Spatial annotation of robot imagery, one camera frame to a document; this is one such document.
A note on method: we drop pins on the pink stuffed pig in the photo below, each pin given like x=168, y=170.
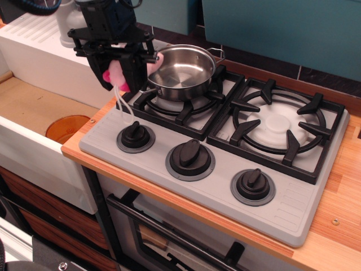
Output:
x=114, y=76

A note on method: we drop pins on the oven door with handle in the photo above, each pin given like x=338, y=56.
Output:
x=125, y=205

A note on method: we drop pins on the black middle stove knob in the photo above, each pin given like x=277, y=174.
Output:
x=190, y=161

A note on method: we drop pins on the black right stove knob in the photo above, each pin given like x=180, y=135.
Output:
x=253, y=187

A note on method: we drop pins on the wooden drawer front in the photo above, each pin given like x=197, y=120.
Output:
x=64, y=227

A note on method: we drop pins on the stainless steel pan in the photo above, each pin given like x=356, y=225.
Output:
x=185, y=73

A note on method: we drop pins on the white sink unit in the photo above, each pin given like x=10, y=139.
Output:
x=41, y=82

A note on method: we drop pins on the teal cabinet right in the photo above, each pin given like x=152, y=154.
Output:
x=322, y=35

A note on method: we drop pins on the orange plastic bowl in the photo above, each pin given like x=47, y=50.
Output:
x=64, y=128

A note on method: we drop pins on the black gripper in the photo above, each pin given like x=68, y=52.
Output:
x=111, y=32

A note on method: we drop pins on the grey toy faucet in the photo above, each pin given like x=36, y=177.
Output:
x=69, y=16

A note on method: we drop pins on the black left stove knob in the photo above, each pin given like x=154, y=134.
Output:
x=135, y=138

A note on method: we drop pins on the black left burner grate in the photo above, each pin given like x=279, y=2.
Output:
x=193, y=118

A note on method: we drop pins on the black burner grate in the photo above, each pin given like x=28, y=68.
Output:
x=193, y=118
x=293, y=133

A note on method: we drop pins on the black right burner grate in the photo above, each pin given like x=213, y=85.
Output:
x=293, y=133

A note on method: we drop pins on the grey toy stove top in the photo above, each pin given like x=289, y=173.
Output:
x=286, y=218

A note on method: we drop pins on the black stove knob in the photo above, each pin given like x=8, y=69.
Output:
x=190, y=161
x=135, y=138
x=253, y=187

